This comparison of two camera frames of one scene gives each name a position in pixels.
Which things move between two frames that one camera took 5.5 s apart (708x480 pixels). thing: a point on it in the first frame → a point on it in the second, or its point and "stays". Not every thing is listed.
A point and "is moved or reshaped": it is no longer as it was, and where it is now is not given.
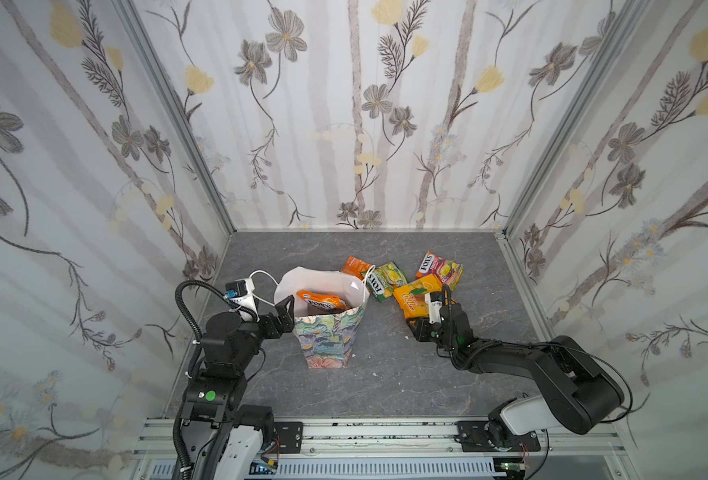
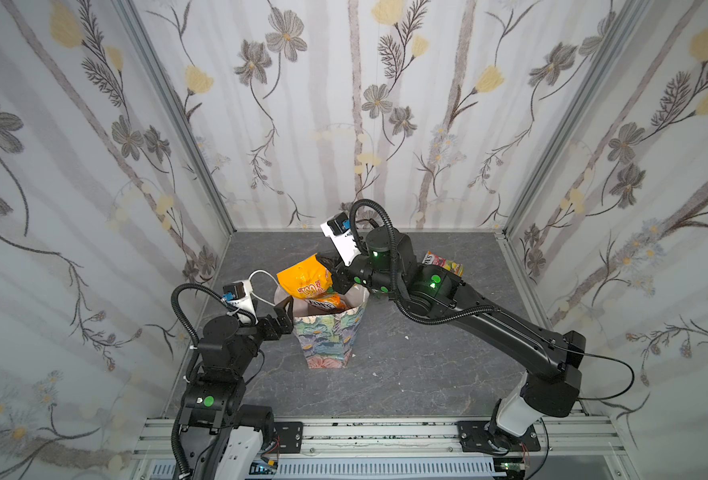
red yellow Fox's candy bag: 322,302 stays
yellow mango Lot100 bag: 412,297 is moved or reshaped
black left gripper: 285,320 stays
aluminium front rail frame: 577,455 stays
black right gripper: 433,324 → 342,267
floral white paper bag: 327,338 stays
